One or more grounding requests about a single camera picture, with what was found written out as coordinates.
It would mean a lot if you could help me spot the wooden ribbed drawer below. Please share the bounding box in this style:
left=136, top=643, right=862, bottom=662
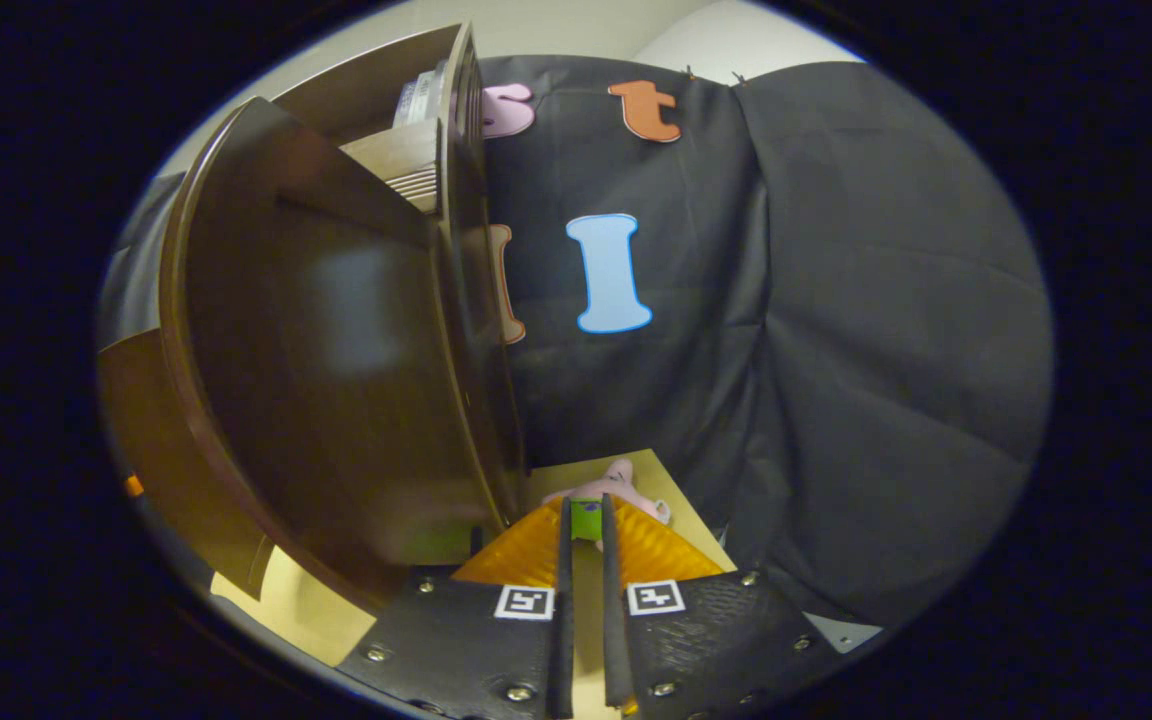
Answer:
left=341, top=118, right=442, bottom=214

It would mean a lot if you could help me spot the wooden double-door shoe cabinet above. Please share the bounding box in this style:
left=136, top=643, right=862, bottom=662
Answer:
left=96, top=22, right=529, bottom=613

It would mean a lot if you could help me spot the pink plush toy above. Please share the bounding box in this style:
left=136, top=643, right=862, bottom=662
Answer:
left=543, top=458, right=673, bottom=553

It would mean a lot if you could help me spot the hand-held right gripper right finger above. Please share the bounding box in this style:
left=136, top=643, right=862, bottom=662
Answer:
left=601, top=493, right=827, bottom=720

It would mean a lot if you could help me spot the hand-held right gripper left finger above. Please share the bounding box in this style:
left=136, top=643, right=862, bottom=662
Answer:
left=336, top=497, right=577, bottom=720

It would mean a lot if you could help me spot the black backdrop cloth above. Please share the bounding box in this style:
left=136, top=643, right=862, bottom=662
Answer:
left=96, top=55, right=1055, bottom=631

